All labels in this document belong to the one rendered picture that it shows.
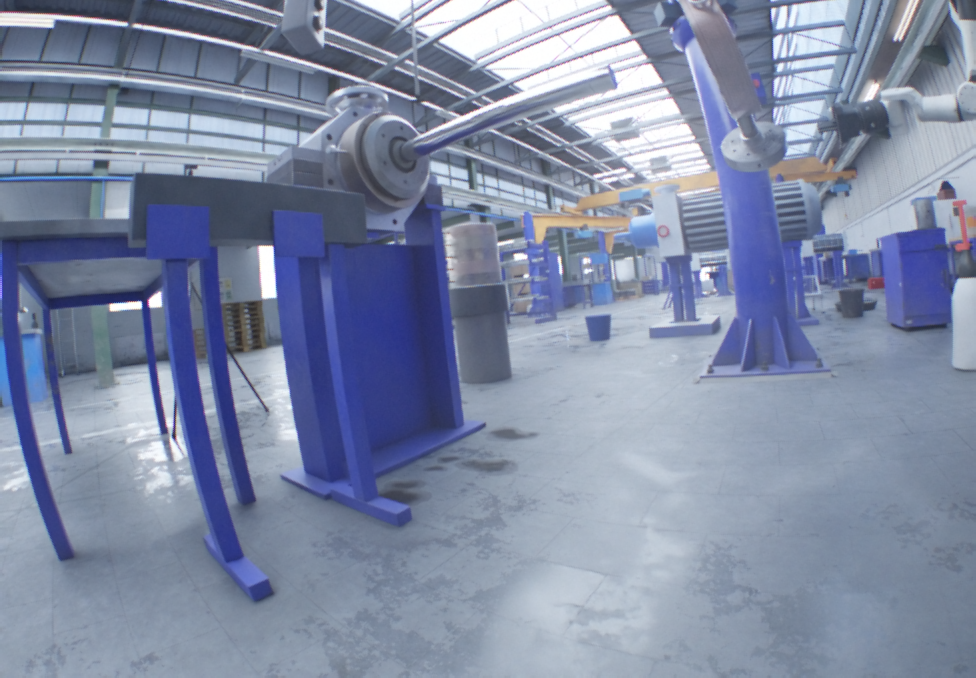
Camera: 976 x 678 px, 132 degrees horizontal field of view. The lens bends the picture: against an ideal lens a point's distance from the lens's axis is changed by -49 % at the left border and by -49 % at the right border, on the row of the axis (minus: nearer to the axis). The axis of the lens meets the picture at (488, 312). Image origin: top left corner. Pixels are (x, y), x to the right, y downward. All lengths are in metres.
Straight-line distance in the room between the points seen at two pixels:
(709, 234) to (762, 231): 2.08
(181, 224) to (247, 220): 0.16
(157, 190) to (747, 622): 1.30
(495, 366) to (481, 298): 0.47
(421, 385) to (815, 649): 1.64
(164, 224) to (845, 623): 1.37
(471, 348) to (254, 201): 2.10
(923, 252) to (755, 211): 1.76
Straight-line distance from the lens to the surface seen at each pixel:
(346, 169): 1.47
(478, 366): 2.85
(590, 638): 0.74
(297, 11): 0.61
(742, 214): 2.48
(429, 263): 1.78
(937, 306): 3.81
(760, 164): 1.23
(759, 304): 2.46
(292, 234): 1.03
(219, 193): 0.99
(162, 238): 0.92
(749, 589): 0.83
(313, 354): 1.34
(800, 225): 4.50
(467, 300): 2.79
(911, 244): 3.71
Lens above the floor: 0.53
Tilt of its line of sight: 1 degrees down
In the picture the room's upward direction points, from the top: 6 degrees counter-clockwise
